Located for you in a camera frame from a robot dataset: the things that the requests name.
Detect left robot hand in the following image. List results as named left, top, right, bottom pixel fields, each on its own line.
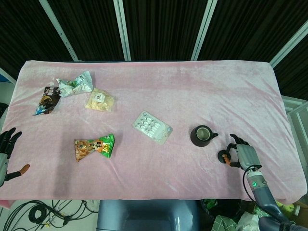
left=0, top=127, right=31, bottom=188

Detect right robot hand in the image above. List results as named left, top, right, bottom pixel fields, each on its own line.
left=222, top=133, right=263, bottom=171

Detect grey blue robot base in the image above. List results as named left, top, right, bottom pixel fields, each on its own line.
left=97, top=199, right=201, bottom=231

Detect black cup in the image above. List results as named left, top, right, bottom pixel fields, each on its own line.
left=190, top=125, right=219, bottom=147

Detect black trash bag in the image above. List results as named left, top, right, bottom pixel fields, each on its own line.
left=201, top=198, right=252, bottom=220

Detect green snack packet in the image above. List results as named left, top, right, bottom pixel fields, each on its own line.
left=252, top=204, right=267, bottom=218

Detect brown snack bag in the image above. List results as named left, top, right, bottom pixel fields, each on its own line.
left=32, top=86, right=61, bottom=116

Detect white metal rack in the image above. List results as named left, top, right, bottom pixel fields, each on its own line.
left=281, top=95, right=308, bottom=147

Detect white plastic bag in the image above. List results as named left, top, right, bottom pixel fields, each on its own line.
left=236, top=211, right=261, bottom=231

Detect blue white board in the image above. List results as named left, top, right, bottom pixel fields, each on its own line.
left=0, top=67, right=17, bottom=84

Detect green checked bag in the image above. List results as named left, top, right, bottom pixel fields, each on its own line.
left=211, top=215, right=238, bottom=231

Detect orange green snack bag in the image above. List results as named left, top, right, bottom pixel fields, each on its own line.
left=74, top=133, right=116, bottom=163

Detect white crumpled snack bag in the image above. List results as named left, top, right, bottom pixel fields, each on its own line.
left=56, top=70, right=94, bottom=98

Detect silver pill blister pack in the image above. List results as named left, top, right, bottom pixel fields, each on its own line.
left=131, top=110, right=173, bottom=145

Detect clear bag yellow snacks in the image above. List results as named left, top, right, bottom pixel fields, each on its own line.
left=85, top=88, right=116, bottom=113

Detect pink velvet table cloth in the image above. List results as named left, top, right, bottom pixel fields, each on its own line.
left=0, top=60, right=304, bottom=202

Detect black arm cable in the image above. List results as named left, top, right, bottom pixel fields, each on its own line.
left=242, top=165, right=291, bottom=224

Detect black floor cable bundle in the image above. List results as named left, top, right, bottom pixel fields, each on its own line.
left=0, top=199, right=97, bottom=231

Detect white frame post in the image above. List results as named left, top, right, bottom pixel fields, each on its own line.
left=269, top=19, right=308, bottom=67
left=113, top=0, right=132, bottom=61
left=192, top=0, right=218, bottom=61
left=38, top=0, right=78, bottom=61

